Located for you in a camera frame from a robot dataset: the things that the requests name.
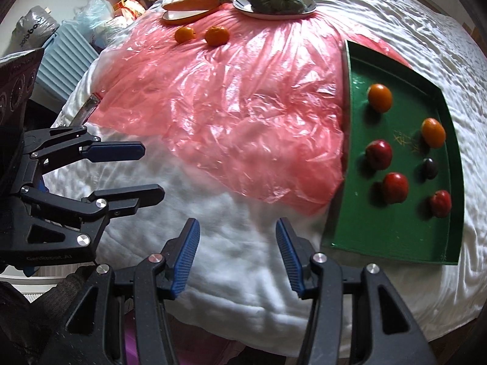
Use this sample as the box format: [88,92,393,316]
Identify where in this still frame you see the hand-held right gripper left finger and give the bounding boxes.
[63,217,201,365]

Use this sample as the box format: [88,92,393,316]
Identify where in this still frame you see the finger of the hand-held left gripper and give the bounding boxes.
[23,125,146,172]
[19,183,165,252]

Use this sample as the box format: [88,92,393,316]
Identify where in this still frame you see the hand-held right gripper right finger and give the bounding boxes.
[275,217,438,365]

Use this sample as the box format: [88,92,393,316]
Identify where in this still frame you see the green rectangular tray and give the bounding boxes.
[321,39,465,266]

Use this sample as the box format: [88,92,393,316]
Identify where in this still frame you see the red plum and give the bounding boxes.
[366,139,393,170]
[382,172,409,204]
[430,190,453,218]

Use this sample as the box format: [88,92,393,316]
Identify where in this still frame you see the orange tangerine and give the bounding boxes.
[421,118,447,149]
[174,26,197,44]
[205,26,230,47]
[367,84,393,113]

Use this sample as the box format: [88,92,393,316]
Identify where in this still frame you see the person's left forearm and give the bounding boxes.
[0,264,115,365]

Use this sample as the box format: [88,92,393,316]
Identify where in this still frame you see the smartphone in red case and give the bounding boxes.
[68,93,101,126]

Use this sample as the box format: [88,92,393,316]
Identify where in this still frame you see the light blue ribbed suitcase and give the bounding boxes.
[28,23,100,103]

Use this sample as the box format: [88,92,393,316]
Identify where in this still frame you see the grey printed bag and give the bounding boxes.
[13,5,61,50]

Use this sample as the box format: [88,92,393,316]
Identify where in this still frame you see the person's purple clothing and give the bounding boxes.
[122,304,252,365]

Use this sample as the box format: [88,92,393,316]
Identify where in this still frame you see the translucent plastic bag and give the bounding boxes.
[72,0,115,27]

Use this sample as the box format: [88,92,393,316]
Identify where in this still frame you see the clear bag with white contents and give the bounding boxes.
[91,15,128,48]

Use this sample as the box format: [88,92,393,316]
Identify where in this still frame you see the pink plastic sheet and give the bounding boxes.
[88,2,413,215]

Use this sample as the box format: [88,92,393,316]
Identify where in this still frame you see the orange snack bag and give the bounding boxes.
[114,0,147,18]

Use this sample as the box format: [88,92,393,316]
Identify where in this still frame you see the orange carrot-shaped dish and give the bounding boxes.
[162,5,225,26]

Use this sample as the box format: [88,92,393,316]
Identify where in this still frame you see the orange carrot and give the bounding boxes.
[162,0,233,11]

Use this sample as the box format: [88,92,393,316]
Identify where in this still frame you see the white plate blue rim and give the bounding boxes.
[233,0,317,20]

